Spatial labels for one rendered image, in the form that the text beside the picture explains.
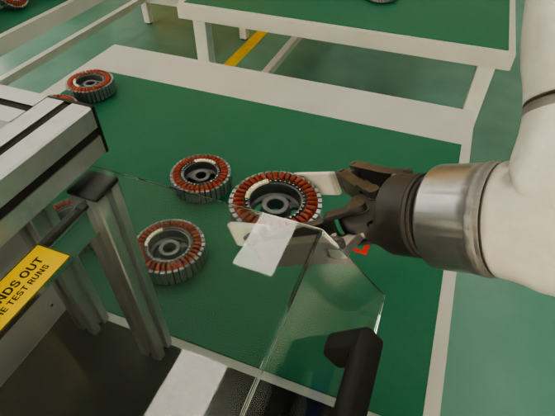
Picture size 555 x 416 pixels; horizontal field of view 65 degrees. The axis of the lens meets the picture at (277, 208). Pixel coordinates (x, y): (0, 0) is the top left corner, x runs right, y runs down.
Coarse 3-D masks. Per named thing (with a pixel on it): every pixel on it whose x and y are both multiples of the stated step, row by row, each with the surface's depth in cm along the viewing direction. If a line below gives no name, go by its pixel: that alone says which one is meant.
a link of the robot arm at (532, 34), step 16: (528, 0) 30; (544, 0) 28; (528, 16) 30; (544, 16) 28; (528, 32) 30; (544, 32) 28; (528, 48) 30; (544, 48) 28; (528, 64) 30; (544, 64) 28; (528, 80) 30; (544, 80) 28; (528, 96) 30
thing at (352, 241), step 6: (336, 234) 39; (348, 234) 40; (354, 234) 39; (360, 234) 39; (348, 240) 39; (354, 240) 39; (360, 240) 39; (348, 246) 38; (354, 246) 39; (348, 252) 38
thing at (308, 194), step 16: (256, 176) 55; (272, 176) 55; (288, 176) 55; (240, 192) 53; (256, 192) 54; (272, 192) 55; (288, 192) 55; (304, 192) 53; (272, 208) 54; (288, 208) 52; (304, 208) 51; (320, 208) 51
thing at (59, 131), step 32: (0, 96) 36; (32, 96) 36; (0, 128) 33; (32, 128) 33; (64, 128) 33; (96, 128) 36; (0, 160) 30; (32, 160) 31; (64, 160) 34; (96, 160) 37; (0, 192) 29; (32, 192) 31; (0, 224) 29
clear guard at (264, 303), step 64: (64, 192) 35; (128, 192) 35; (0, 256) 30; (128, 256) 30; (192, 256) 30; (256, 256) 30; (320, 256) 31; (64, 320) 27; (128, 320) 27; (192, 320) 27; (256, 320) 27; (320, 320) 29; (0, 384) 24; (64, 384) 24; (128, 384) 24; (192, 384) 24; (256, 384) 24; (320, 384) 27
